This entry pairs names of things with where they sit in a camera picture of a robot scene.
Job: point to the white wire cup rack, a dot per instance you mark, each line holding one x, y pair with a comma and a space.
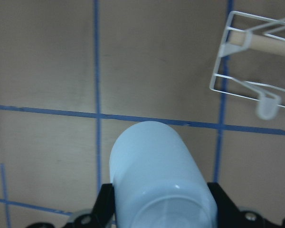
250, 63

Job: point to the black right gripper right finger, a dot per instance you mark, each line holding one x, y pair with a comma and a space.
230, 216

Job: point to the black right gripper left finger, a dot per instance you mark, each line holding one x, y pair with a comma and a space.
100, 216

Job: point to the light blue plastic cup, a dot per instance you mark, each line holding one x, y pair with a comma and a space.
157, 183

